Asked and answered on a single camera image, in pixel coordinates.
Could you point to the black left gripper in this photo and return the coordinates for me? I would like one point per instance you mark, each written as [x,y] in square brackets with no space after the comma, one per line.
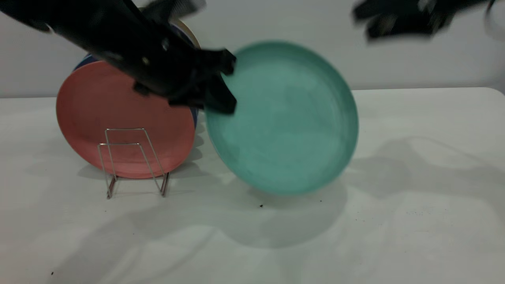
[177,75]

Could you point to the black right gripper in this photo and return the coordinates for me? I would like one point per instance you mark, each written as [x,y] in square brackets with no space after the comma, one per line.
[418,19]

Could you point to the green plate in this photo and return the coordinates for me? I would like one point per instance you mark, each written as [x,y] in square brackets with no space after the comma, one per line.
[284,122]

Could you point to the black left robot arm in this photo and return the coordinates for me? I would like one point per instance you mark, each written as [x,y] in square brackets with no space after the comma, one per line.
[90,23]

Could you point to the beige plate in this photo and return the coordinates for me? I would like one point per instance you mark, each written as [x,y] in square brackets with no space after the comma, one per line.
[189,30]

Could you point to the pink plate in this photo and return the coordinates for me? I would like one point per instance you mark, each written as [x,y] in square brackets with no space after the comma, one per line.
[110,110]

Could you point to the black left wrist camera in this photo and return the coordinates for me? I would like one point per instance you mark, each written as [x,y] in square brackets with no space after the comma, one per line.
[173,8]

